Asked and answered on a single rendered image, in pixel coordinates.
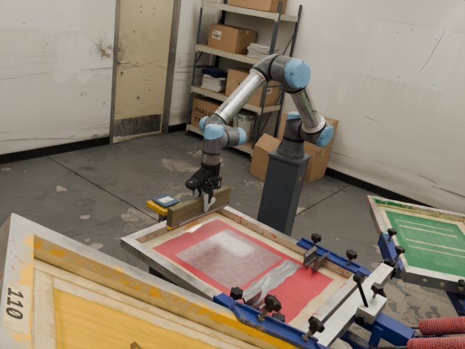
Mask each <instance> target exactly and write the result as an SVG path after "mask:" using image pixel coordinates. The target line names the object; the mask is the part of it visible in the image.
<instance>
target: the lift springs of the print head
mask: <svg viewBox="0 0 465 349"><path fill-rule="evenodd" d="M410 328H412V329H419V330H420V332H421V333H422V334H423V335H424V336H428V335H444V334H465V316H458V317H447V318H436V319H421V320H420V322H419V326H415V327H410ZM371 349H465V337H433V338H415V339H409V340H408V342H407V346H388V347H371Z"/></svg>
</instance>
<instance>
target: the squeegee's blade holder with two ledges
mask: <svg viewBox="0 0 465 349"><path fill-rule="evenodd" d="M225 206H227V203H223V204H220V205H218V206H216V207H214V208H211V209H209V210H208V211H207V212H206V213H204V212H202V213H199V214H198V215H195V216H193V217H190V218H188V219H186V220H183V221H182V222H179V223H177V226H182V225H184V224H187V223H188V222H191V221H193V220H196V219H198V218H200V217H203V216H204V215H207V214H209V213H211V212H214V211H216V210H219V209H220V208H223V207H225Z"/></svg>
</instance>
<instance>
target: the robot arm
mask: <svg viewBox="0 0 465 349"><path fill-rule="evenodd" d="M310 75H311V69H310V66H309V65H308V64H307V63H306V62H305V61H302V60H301V59H298V58H293V57H288V56H285V55H281V54H272V55H269V56H267V57H265V58H263V59H262V60H260V61H259V62H258V63H257V64H256V65H255V66H254V67H253V68H252V69H251V70H250V74H249V75H248V76H247V77H246V79H245V80H244V81H243V82H242V83H241V84H240V85H239V86H238V87H237V88H236V89H235V90H234V91H233V92H232V93H231V95H230V96H229V97H228V98H227V99H226V100H225V101H224V103H223V104H222V105H221V106H220V107H219V108H218V109H217V111H216V112H215V113H214V114H213V115H211V117H209V116H206V117H203V118H202V119H201V120H200V122H199V129H200V131H201V132H203V147H202V153H201V166H202V167H201V168H200V169H199V170H197V171H196V172H195V173H194V174H193V175H192V176H191V177H190V178H189V179H188V180H187V181H186V182H185V186H186V188H188V189H190V190H193V196H194V198H196V197H199V196H201V195H204V196H203V198H204V203H203V211H204V213H206V212H207V211H208V209H209V207H210V205H212V204H213V203H214V202H215V197H213V193H214V192H213V190H215V189H216V187H217V189H220V188H221V180H222V177H221V176H219V171H220V166H221V162H219V160H220V155H221V149H222V148H224V147H233V146H235V147H237V146H238V145H243V144H244V143H245V141H246V133H245V131H244V130H243V129H242V128H240V127H235V128H233V127H230V126H228V125H227V124H228V123H229V122H230V121H231V120H232V119H233V117H234V116H235V115H236V114H237V113H238V112H239V110H240V109H241V108H242V107H243V106H244V105H245V104H246V103H247V102H248V101H249V100H250V99H251V98H252V96H253V95H254V94H255V93H256V92H257V91H258V89H259V88H260V87H261V86H264V85H266V84H267V83H268V82H270V81H272V80H273V81H276V82H279V83H280V84H281V85H282V87H283V89H284V90H285V92H286V93H289V94H290V95H291V98H292V100H293V102H294V104H295V107H296V109H297V111H292V112H289V113H288V115H287V117H286V123H285V127H284V133H283V137H282V140H281V141H280V144H279V145H278V147H277V151H276V152H277V153H278V154H279V155H280V156H283V157H286V158H289V159H303V158H304V155H305V151H304V141H307V142H309V143H312V144H314V145H316V146H319V147H324V146H326V145H327V144H328V143H329V142H330V140H331V138H332V136H333V134H334V129H333V127H332V126H331V125H328V124H326V121H325V119H324V117H323V116H321V115H319V113H318V110H317V108H316V105H315V103H314V101H313V98H312V96H311V93H310V90H309V88H308V84H309V81H310V79H311V76H310ZM219 181H220V186H218V184H219ZM203 191H204V192H203ZM205 193H206V194H205Z"/></svg>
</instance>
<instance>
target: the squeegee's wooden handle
mask: <svg viewBox="0 0 465 349"><path fill-rule="evenodd" d="M230 190H231V189H230V187H228V186H224V187H223V188H220V189H217V190H214V191H213V192H214V193H213V197H215V202H214V203H213V204H212V205H210V207H209V209H211V208H214V207H216V206H218V205H220V204H223V203H229V198H230ZM203 196H204V195H201V196H199V197H196V198H194V199H191V200H188V201H186V202H183V203H181V204H178V205H176V206H173V207H170V208H168V210H167V221H166V224H167V225H168V226H170V227H171V228H172V227H174V226H176V225H177V223H179V222H182V221H183V220H186V219H188V218H190V217H193V216H195V215H198V214H199V213H202V212H204V211H203V203H204V198H203Z"/></svg>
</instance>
